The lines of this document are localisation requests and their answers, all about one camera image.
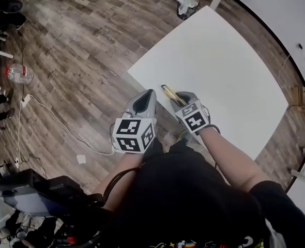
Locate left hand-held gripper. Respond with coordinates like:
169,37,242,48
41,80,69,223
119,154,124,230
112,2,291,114
112,88,158,155

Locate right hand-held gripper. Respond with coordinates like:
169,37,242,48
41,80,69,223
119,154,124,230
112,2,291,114
171,91,212,135

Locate yellow black utility knife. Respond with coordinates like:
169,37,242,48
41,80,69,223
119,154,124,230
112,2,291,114
161,84,187,106

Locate person's left forearm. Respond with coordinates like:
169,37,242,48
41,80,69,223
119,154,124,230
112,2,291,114
94,151,146,213

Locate person's right forearm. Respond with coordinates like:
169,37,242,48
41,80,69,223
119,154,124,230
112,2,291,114
199,126,270,194

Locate person's yellow grey shoe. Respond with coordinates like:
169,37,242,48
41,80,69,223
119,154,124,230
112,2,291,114
177,129,193,145

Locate person's black shirt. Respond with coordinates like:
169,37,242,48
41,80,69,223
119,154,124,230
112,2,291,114
103,138,305,248

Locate black equipment case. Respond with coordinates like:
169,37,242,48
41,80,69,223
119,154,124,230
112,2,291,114
0,168,104,218

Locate wooden box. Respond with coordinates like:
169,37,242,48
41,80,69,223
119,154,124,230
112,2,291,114
293,86,305,113

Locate black trash bin with bag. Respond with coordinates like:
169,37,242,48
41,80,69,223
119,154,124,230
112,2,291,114
176,0,201,21

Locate clear plastic water bottle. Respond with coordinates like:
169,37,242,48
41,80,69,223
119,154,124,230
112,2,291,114
4,63,35,85

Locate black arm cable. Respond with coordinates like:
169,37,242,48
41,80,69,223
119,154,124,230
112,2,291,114
102,163,146,207

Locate white floor cable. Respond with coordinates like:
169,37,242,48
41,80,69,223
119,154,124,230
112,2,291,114
16,95,116,165

